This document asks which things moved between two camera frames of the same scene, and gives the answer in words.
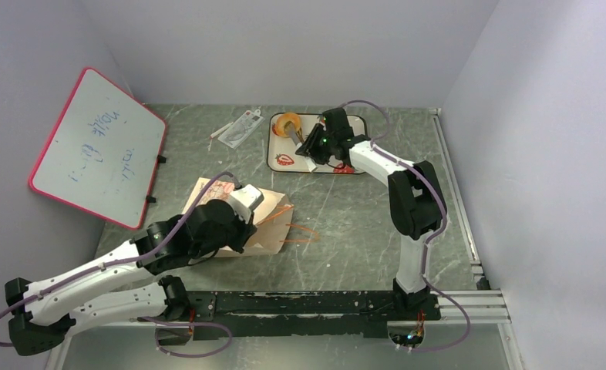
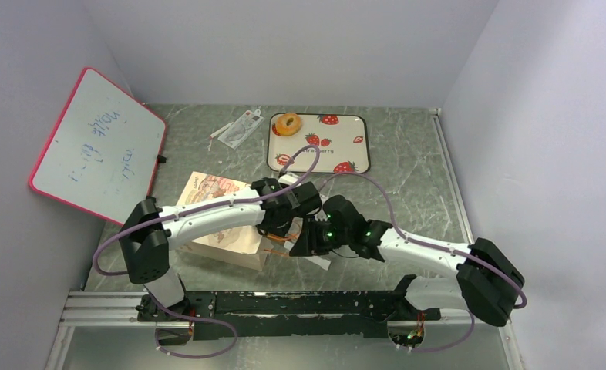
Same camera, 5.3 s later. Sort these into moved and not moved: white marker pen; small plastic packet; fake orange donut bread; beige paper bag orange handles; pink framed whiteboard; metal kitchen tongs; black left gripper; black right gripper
Moved: beige paper bag orange handles; metal kitchen tongs; black left gripper; black right gripper
Not moved: white marker pen; pink framed whiteboard; small plastic packet; fake orange donut bread
